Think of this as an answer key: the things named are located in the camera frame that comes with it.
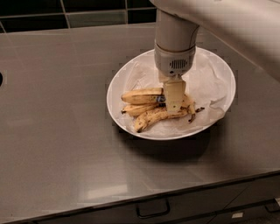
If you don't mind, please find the right black drawer handle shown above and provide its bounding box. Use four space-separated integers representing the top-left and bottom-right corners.
264 199 280 214

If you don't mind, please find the white crumpled paper liner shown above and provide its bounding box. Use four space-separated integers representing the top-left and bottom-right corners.
115 47 233 138

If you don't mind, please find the black drawer handle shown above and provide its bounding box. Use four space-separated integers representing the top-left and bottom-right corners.
264 199 280 214
136 199 171 219

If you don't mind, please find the right dark drawer front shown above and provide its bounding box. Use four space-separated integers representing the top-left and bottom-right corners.
209 174 280 224

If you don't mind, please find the middle small yellow banana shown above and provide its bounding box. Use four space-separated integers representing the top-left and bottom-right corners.
122 104 158 116

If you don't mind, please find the dark drawer front with handle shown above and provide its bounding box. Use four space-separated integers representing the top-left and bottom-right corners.
38 183 249 224

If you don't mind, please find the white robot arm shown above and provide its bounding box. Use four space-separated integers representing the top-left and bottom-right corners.
150 0 280 113

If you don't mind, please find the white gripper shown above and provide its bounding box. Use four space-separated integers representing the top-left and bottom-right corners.
154 45 196 114

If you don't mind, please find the bottom spotted yellow banana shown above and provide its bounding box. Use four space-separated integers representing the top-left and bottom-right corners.
134 105 204 133

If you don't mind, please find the white bowl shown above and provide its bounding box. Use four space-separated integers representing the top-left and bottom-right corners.
106 46 236 141

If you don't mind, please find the yellow banana with sticker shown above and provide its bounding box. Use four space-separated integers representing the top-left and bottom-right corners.
121 87 196 116

